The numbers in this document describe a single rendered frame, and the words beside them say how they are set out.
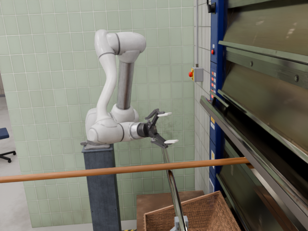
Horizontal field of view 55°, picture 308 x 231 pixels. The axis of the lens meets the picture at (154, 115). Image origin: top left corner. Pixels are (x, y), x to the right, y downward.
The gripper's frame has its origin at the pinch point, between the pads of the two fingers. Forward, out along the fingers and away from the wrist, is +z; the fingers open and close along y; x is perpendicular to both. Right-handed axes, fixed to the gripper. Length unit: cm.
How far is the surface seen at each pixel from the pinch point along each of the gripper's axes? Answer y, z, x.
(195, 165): 18.9, 8.1, -0.7
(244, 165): 26.1, 22.0, -19.5
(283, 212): 32, 49, 7
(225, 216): 58, 1, -24
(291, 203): 12, 66, 37
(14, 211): 73, -242, 11
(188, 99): -2, -67, -101
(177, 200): 23.5, 16.8, 24.5
